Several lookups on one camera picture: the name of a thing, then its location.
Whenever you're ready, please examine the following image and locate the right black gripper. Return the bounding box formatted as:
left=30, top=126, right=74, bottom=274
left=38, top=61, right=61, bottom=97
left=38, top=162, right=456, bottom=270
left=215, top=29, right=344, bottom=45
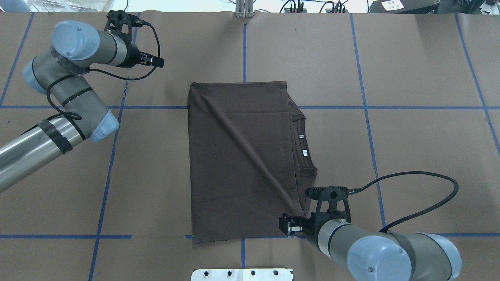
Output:
left=278, top=212, right=323, bottom=238

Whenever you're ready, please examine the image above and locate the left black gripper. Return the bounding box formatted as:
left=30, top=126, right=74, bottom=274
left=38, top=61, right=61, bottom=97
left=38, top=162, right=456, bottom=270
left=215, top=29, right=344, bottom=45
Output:
left=127, top=43, right=164, bottom=69

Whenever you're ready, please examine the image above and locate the brown t-shirt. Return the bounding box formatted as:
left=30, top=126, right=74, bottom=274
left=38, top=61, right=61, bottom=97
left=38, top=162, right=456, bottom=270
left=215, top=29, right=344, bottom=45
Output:
left=188, top=81, right=317, bottom=244

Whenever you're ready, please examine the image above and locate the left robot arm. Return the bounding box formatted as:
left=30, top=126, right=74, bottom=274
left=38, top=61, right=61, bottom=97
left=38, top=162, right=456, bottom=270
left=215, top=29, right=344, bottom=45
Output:
left=0, top=12, right=164, bottom=192

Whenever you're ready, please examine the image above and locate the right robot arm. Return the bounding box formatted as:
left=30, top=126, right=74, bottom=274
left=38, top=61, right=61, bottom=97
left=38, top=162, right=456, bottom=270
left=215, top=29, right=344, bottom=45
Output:
left=279, top=214, right=463, bottom=281

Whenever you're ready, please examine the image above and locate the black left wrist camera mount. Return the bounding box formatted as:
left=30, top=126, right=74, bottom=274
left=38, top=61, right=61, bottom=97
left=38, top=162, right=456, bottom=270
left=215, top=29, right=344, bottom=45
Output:
left=104, top=10, right=154, bottom=45

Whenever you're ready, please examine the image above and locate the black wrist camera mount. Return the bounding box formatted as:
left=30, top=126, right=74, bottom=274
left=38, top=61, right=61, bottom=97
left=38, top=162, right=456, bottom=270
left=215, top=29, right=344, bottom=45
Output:
left=104, top=10, right=154, bottom=45
left=305, top=185, right=351, bottom=223

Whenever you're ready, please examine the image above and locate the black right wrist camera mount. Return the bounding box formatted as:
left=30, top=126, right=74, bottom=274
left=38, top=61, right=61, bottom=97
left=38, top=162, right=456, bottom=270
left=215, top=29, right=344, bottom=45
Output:
left=305, top=185, right=351, bottom=223

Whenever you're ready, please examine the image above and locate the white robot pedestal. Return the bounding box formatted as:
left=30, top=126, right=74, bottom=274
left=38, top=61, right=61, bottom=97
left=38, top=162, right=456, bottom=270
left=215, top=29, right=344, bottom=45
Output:
left=190, top=268, right=295, bottom=281

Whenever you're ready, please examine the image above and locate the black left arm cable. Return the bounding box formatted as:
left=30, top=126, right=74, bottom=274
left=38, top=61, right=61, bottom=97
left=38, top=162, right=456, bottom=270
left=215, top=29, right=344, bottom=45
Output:
left=46, top=21, right=161, bottom=121

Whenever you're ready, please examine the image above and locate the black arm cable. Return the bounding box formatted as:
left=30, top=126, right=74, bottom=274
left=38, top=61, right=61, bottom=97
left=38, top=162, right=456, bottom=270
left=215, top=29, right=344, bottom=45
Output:
left=348, top=171, right=460, bottom=234
left=46, top=21, right=161, bottom=121

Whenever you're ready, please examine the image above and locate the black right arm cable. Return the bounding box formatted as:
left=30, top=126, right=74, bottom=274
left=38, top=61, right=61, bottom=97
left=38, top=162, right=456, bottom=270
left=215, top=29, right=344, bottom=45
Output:
left=348, top=171, right=460, bottom=234

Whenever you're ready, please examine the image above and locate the aluminium frame post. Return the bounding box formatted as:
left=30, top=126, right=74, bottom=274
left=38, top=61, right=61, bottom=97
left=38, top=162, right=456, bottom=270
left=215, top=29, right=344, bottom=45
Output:
left=232, top=0, right=255, bottom=18

